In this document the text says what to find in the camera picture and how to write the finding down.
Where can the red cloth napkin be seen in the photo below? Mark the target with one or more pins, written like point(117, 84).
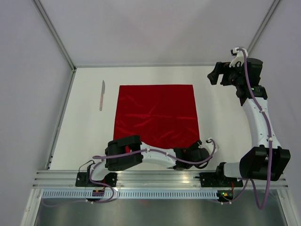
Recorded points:
point(164, 116)

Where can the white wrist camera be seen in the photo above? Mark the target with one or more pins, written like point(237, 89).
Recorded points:
point(239, 54)
point(210, 145)

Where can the white slotted cable duct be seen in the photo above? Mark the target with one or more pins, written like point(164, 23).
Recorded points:
point(131, 194)

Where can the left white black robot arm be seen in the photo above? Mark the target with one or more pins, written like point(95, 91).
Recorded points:
point(125, 153)

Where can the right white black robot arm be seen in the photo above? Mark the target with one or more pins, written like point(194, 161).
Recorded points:
point(266, 159)

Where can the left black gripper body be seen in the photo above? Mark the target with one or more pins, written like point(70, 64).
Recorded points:
point(193, 148)

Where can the aluminium frame right post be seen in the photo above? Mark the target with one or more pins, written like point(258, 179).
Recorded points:
point(263, 25)

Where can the pink plastic knife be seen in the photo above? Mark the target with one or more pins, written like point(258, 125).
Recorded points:
point(102, 95)

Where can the aluminium front rail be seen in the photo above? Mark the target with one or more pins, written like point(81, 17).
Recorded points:
point(186, 180)

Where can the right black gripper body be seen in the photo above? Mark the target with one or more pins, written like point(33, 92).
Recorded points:
point(233, 76)

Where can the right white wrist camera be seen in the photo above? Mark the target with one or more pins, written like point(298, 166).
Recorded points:
point(239, 54)

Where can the aluminium frame left post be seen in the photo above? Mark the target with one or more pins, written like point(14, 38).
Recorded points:
point(51, 28)

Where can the aluminium frame post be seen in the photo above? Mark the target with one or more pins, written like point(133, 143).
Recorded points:
point(51, 28)
point(263, 25)

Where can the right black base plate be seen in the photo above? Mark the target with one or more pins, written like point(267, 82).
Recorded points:
point(211, 179)

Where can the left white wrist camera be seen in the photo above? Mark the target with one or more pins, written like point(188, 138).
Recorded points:
point(210, 145)

